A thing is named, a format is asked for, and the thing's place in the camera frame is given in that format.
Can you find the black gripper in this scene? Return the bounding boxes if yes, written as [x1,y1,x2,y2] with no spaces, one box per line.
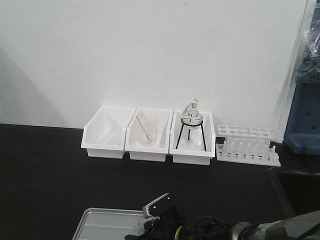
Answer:
[124,205,185,240]

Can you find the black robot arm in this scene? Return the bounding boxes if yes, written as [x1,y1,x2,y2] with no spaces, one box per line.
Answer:
[124,210,320,240]

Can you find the silver metal tray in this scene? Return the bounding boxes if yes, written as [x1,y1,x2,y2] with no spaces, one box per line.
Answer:
[73,208,148,240]

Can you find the glass beaker in bin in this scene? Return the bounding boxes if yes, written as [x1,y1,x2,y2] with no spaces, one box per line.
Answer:
[135,115,158,147]

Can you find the white bin middle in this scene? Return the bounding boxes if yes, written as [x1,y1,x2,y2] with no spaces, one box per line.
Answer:
[124,108,174,162]

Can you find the white bin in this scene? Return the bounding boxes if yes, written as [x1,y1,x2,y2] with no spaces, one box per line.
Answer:
[81,106,136,159]
[169,111,216,166]
[124,108,174,162]

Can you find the white bin right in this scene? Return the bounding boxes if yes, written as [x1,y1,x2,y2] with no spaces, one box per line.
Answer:
[169,111,216,166]

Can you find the black tripod stand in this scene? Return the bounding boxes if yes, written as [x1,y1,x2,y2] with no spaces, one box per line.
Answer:
[175,119,207,152]

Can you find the white bin left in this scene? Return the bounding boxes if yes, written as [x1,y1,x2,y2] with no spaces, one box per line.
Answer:
[81,106,136,159]

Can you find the round glass flask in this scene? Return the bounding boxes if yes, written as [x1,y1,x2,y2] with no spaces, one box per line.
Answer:
[181,98,203,130]

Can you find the white test tube rack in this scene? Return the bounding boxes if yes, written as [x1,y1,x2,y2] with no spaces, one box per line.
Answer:
[215,125,283,167]

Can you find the black sink basin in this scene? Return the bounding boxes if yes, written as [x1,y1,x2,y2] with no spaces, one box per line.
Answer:
[269,167,320,217]

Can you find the blue machine under plastic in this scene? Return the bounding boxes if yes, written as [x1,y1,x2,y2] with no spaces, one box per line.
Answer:
[283,5,320,155]

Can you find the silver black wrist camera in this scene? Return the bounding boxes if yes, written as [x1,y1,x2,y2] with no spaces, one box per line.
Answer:
[142,193,172,219]

